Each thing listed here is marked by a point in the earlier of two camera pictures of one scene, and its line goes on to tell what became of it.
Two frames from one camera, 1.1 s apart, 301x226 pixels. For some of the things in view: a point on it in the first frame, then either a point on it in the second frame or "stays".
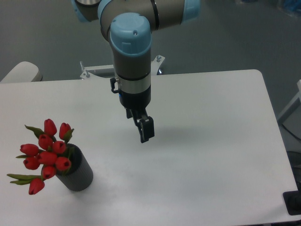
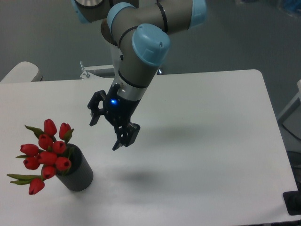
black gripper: x=135 y=101 → x=118 y=110
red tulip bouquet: x=49 y=156 stays
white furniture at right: x=290 y=118 stays
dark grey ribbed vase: x=79 y=175 stays
